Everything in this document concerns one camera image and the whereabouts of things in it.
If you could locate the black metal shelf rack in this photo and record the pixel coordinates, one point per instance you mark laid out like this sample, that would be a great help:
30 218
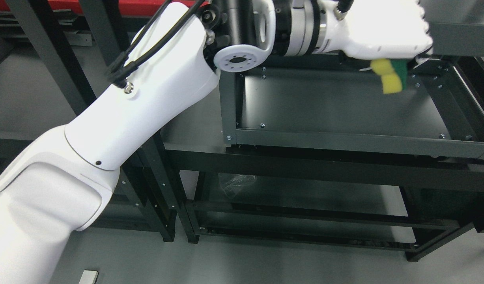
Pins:
383 201

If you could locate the red bar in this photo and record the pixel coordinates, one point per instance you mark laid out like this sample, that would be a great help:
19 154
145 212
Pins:
132 8

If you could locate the clear plastic bag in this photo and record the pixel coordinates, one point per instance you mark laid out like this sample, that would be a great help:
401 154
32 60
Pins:
232 184

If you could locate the green yellow sponge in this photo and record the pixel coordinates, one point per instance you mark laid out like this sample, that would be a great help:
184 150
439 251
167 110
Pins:
393 74

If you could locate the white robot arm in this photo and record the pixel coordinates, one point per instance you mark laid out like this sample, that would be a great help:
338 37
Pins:
64 179

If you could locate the grey metal shelf unit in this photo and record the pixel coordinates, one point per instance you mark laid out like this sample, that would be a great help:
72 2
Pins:
319 102

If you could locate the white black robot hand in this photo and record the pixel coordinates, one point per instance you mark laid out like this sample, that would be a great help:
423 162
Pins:
376 29

